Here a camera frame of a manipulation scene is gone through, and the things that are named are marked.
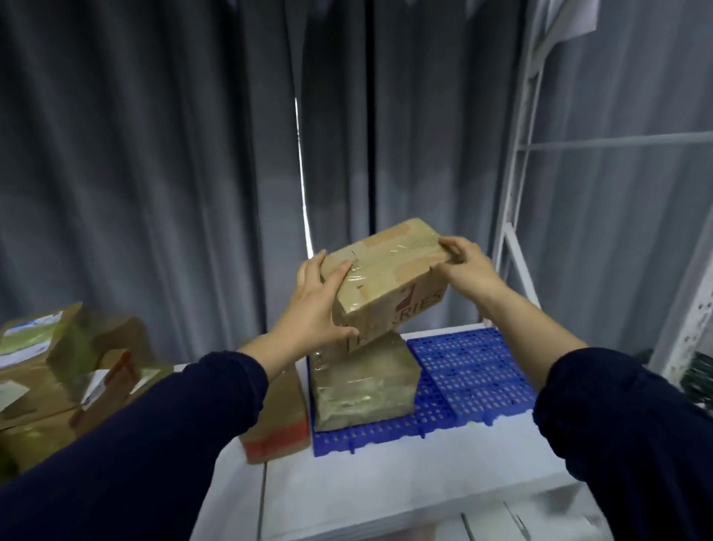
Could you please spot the person's left forearm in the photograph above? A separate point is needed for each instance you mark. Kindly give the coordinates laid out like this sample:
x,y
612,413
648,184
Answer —
x,y
156,440

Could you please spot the person's right hand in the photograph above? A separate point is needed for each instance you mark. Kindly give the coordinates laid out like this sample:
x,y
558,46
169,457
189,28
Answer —
x,y
473,274

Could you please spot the person's right thumb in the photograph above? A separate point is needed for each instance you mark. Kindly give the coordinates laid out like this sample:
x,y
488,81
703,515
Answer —
x,y
444,268

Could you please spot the person's right forearm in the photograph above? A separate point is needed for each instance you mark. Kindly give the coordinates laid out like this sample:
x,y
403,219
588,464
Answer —
x,y
601,412

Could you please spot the green taped cardboard box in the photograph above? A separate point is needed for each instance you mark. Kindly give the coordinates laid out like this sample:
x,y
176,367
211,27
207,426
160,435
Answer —
x,y
30,446

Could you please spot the grey curtain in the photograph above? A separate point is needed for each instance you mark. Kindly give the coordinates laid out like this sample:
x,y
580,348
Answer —
x,y
167,139

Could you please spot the small labelled cardboard box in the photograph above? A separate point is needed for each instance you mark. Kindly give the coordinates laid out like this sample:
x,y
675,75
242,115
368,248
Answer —
x,y
114,390

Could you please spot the cardboard box with red stripe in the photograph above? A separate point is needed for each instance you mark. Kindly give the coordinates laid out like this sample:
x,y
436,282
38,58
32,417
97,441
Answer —
x,y
281,429

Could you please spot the white metal shelf rack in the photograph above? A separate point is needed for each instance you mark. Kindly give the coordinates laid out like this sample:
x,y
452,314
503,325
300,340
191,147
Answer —
x,y
521,167

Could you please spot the person's left hand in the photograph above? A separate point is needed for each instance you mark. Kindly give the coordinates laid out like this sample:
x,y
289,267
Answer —
x,y
312,317

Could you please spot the plain taped cardboard box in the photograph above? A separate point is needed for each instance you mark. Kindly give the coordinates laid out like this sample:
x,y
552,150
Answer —
x,y
362,384

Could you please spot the large labelled cardboard box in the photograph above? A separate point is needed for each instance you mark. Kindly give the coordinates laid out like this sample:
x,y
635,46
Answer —
x,y
50,351

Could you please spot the blue perforated plastic mat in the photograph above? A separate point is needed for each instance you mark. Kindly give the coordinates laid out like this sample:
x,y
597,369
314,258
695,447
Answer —
x,y
473,373

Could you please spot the dark green crate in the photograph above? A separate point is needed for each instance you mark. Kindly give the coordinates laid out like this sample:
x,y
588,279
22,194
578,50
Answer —
x,y
699,379

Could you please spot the taped printed cardboard box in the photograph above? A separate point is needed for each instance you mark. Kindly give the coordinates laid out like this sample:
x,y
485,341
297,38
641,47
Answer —
x,y
384,278

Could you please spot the person's left thumb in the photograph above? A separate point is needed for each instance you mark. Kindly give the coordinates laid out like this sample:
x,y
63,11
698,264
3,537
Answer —
x,y
344,333

